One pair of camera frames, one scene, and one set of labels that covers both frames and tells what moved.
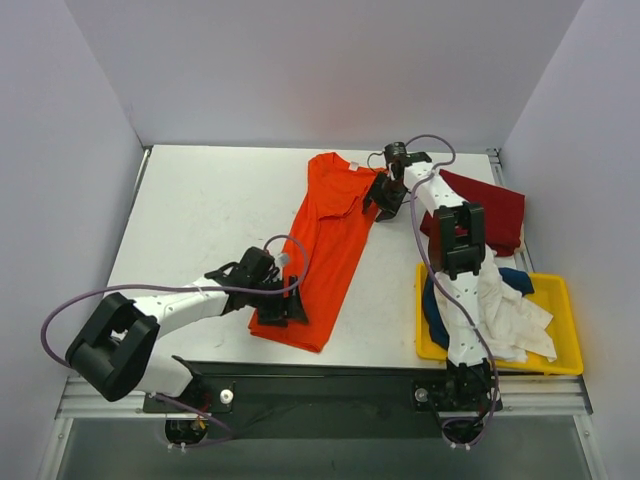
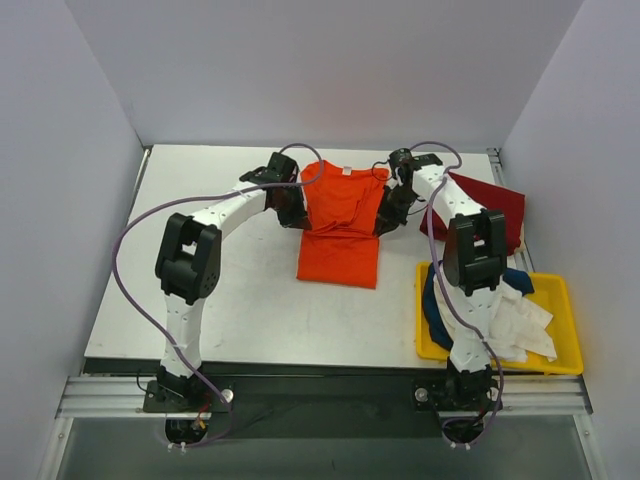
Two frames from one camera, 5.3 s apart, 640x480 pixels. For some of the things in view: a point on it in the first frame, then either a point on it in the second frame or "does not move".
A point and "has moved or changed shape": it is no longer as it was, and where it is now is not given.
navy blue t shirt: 519,278 does not move
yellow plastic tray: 550,294 does not move
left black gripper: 282,303 to 293,215
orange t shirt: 326,239 has moved or changed shape
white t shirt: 511,322 does not move
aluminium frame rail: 81,400 does not move
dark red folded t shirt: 504,213 does not move
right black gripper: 385,194 to 386,216
